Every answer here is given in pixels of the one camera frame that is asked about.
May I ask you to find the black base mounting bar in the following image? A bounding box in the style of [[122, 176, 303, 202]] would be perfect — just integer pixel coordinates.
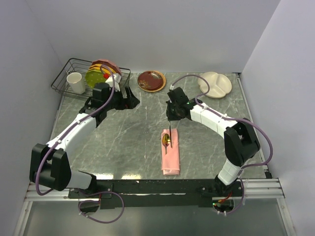
[[68, 179, 243, 209]]

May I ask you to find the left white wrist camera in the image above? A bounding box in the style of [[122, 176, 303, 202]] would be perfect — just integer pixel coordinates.
[[105, 73, 122, 87]]

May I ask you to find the aluminium frame rail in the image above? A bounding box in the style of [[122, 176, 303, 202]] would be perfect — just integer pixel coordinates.
[[24, 179, 286, 202]]

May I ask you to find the iridescent metal spoon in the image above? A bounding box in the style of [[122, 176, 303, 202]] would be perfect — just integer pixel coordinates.
[[161, 133, 171, 154]]

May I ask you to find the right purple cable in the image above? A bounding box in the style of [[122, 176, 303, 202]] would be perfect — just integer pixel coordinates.
[[169, 74, 274, 217]]

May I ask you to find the purple cable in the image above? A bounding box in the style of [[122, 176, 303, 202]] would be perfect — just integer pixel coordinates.
[[169, 74, 274, 217], [35, 64, 125, 223]]

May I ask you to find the orange plate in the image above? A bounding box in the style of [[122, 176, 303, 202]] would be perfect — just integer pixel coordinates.
[[88, 63, 119, 74]]

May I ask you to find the black utensil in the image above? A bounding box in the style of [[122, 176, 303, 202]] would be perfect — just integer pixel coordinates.
[[169, 120, 172, 148]]

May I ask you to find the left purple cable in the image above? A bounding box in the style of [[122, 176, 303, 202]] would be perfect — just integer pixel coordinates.
[[35, 64, 125, 223]]

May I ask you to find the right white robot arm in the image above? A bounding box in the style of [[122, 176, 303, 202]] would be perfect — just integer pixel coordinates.
[[166, 88, 260, 196]]

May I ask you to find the dark red decorated plate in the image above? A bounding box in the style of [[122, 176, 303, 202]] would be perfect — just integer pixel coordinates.
[[137, 70, 166, 92]]

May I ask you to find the black wire dish rack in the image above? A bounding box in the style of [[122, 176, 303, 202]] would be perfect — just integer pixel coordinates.
[[51, 58, 131, 99]]

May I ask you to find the pink satin napkin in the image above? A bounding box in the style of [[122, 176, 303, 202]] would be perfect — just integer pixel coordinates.
[[161, 128, 180, 176]]

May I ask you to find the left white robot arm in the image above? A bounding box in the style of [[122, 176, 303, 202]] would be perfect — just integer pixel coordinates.
[[30, 82, 140, 198]]

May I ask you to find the dark pink plate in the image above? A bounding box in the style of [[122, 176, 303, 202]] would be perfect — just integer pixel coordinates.
[[92, 59, 122, 75]]

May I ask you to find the white cup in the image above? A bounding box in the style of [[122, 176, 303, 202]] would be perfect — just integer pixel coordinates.
[[66, 72, 86, 94]]

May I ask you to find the cream divided plate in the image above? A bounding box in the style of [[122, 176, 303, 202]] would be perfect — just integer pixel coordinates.
[[200, 72, 232, 99]]

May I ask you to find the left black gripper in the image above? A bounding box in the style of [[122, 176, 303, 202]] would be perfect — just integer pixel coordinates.
[[103, 86, 139, 111]]

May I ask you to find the green polka dot plate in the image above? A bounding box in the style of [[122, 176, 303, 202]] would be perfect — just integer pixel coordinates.
[[85, 69, 110, 89]]

